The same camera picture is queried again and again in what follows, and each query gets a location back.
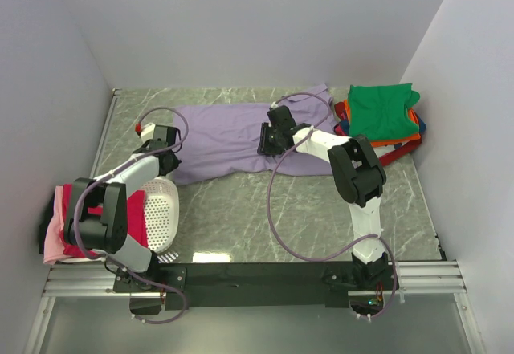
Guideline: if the magenta t shirt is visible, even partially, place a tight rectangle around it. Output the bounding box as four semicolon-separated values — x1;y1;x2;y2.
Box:
62;184;149;258

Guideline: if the white perforated laundry basket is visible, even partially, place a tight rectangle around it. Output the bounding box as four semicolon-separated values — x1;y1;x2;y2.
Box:
58;178;179;263

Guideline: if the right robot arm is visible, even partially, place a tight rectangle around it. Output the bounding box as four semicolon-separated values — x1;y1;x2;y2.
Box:
258;105;390;289

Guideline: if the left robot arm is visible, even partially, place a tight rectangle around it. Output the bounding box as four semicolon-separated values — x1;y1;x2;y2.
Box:
63;125;183;291

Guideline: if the black base beam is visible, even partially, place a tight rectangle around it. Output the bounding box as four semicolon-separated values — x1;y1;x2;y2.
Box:
113;262;398;315

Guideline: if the orange folded t shirt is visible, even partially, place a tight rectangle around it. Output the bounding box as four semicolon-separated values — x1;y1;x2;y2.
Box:
342;100;422;148

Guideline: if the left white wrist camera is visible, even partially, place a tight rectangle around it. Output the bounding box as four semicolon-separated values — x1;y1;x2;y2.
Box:
135;123;156;142

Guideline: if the blue folded t shirt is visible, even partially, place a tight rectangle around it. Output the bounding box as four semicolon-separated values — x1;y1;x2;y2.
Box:
416;115;426;136

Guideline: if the green folded t shirt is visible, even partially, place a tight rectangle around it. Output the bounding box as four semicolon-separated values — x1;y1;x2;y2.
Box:
347;83;420;142

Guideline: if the black garment in basket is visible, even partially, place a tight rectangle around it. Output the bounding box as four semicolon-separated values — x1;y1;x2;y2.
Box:
37;195;55;255

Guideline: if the aluminium rail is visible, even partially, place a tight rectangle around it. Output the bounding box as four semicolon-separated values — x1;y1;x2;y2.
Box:
43;261;467;298

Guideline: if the lavender t shirt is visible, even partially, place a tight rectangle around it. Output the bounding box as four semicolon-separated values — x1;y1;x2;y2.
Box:
173;95;332;185

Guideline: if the pink t shirt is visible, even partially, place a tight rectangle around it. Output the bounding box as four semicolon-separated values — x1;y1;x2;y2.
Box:
43;185;69;265

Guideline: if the red folded t shirt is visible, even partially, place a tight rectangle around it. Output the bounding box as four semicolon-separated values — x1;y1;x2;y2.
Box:
333;102;422;166

